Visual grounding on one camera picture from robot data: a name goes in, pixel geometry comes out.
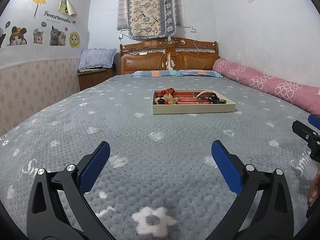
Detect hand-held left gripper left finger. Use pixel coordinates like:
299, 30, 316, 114
26, 141, 117, 240

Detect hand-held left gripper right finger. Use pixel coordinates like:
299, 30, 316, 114
211, 140, 294, 240

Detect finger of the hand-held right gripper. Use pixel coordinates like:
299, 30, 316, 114
308, 114, 320, 131
292, 120, 320, 163

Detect white box with red lining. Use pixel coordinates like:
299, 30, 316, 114
152, 89, 236, 115

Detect cream satin scrunchie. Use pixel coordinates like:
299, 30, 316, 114
164, 93, 178, 105

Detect person's right hand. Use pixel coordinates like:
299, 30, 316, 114
309, 169, 320, 203

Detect grey flower-print blanket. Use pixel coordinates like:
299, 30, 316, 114
0, 74, 320, 240

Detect pink circle-print bolster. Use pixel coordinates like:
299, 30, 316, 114
212, 58, 320, 118

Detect wooden nightstand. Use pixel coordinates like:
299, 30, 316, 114
77, 67, 117, 92

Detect blue dotted pillow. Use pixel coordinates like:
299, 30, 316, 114
77, 49, 117, 72

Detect wooden bed headboard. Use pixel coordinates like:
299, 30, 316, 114
119, 38, 221, 75

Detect floral quilted window cover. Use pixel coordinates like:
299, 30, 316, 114
126, 0, 178, 41

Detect yellow cable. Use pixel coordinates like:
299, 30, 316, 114
196, 42, 206, 69

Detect white cable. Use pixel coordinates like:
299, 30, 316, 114
151, 50, 167, 72

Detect sunflower cat wall sticker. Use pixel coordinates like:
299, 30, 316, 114
69, 31, 81, 48

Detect grey cats wall sticker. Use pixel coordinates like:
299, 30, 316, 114
49, 26, 67, 47

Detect tabby cat wall sticker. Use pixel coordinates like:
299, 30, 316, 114
33, 30, 45, 44

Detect lettering wall sticker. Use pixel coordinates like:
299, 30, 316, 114
44, 10, 77, 24

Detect hat cat wall sticker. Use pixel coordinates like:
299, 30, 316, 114
7, 26, 28, 47

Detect peeling wall poster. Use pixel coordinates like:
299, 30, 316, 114
59, 0, 78, 18

